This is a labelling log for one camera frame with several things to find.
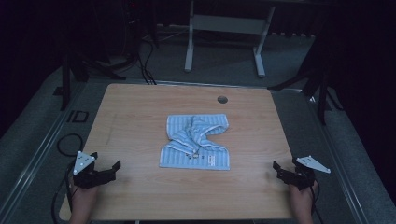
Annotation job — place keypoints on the blue striped towel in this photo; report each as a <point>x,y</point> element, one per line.
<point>193,161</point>

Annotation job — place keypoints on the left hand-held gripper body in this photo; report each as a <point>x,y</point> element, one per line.
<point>93,179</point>

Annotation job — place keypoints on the metal floor rail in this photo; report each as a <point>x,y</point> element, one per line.
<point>34,161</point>
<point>339,174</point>

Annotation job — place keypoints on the black metal stand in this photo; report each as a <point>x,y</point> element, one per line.
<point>322,93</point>
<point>66,81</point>

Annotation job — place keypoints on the person's left hand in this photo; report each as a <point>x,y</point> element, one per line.
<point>82,196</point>

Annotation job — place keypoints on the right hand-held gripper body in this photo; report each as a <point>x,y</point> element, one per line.
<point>300,179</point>

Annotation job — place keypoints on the white desk frame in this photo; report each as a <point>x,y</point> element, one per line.
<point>229,24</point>

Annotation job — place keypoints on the dark equipment tower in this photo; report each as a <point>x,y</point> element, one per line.
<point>137,21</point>

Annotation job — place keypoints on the person's right hand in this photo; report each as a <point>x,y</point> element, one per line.
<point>300,197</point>

